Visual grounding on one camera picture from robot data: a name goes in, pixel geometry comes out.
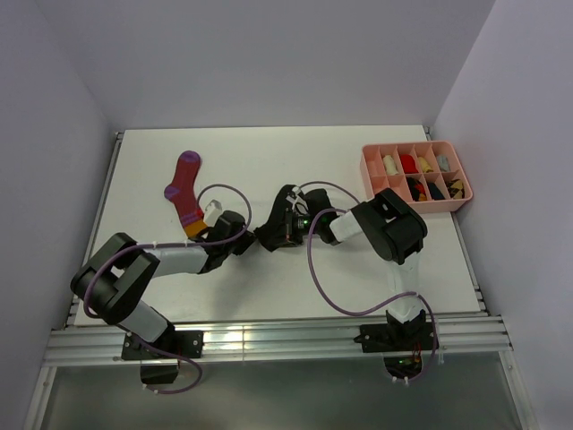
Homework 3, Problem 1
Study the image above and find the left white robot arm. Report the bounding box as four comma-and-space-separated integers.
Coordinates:
71, 211, 255, 357

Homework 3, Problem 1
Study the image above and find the red rolled sock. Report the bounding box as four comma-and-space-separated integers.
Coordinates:
399, 154, 418, 175

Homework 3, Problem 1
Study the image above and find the yellow rolled sock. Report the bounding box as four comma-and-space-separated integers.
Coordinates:
418, 157, 434, 173

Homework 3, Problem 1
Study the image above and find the maroon purple orange sock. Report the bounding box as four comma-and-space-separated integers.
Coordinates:
164, 150, 207, 238

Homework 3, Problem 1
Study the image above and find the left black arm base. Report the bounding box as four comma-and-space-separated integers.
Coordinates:
120, 330, 203, 395

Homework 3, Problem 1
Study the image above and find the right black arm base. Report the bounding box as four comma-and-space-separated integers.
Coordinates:
354, 310, 440, 383

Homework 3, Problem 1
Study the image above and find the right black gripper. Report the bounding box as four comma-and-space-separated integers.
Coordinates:
267, 208, 321, 247

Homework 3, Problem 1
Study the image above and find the grey rolled sock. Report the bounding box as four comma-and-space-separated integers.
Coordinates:
436, 154, 450, 172

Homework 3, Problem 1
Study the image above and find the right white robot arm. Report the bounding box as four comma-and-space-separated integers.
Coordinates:
306, 189, 432, 349

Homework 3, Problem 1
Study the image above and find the pale yellow sock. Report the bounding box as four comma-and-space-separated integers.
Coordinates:
382, 155, 399, 176

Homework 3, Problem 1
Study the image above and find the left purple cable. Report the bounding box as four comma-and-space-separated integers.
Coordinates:
82, 182, 252, 395

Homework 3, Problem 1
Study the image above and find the pink divided organizer box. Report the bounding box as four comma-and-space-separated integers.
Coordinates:
360, 141, 474, 213

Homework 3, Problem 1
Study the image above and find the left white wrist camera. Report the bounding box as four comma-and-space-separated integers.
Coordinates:
203, 200, 223, 227

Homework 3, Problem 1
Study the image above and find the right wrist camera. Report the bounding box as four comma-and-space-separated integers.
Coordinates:
286, 185, 308, 214

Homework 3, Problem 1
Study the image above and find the argyle rolled sock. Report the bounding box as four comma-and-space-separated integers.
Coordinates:
446, 178, 466, 200

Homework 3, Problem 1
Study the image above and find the black orange rolled sock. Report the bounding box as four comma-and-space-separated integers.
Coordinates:
406, 176, 428, 202

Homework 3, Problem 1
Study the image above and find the aluminium frame rail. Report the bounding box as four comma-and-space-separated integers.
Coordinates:
42, 315, 512, 367

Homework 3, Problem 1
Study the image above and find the navy rolled sock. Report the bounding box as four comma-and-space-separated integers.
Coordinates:
427, 182, 446, 201

